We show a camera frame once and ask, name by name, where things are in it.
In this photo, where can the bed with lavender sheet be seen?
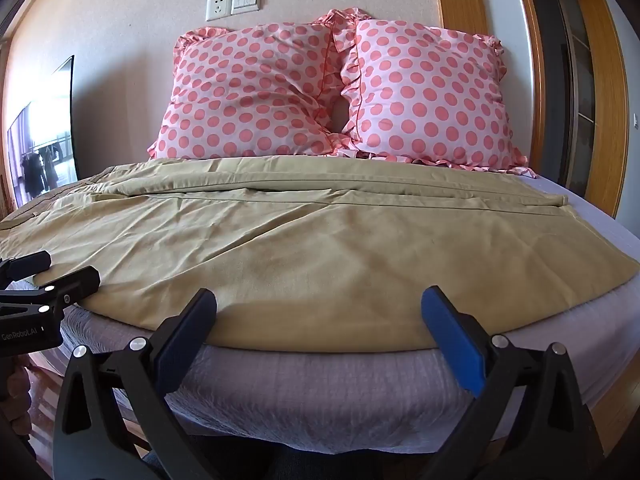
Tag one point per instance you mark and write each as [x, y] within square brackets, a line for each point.
[325, 395]

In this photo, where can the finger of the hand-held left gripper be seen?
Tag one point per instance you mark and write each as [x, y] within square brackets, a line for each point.
[75, 282]
[32, 263]

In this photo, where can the wooden closet with shelves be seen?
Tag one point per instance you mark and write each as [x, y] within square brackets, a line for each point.
[582, 85]

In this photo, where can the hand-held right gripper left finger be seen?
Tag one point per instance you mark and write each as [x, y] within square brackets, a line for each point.
[186, 332]

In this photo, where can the pink polka dot pillow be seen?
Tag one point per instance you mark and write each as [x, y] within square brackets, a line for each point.
[430, 95]
[245, 95]

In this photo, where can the khaki pants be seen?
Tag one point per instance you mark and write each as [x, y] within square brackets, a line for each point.
[320, 255]

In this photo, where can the person's left hand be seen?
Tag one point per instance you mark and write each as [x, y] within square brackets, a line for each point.
[16, 390]

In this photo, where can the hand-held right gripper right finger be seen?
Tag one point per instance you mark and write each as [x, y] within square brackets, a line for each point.
[452, 340]

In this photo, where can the white wall socket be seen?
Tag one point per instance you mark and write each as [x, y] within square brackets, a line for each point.
[218, 9]

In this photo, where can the white light switch panel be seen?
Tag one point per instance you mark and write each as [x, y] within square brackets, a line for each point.
[246, 0]

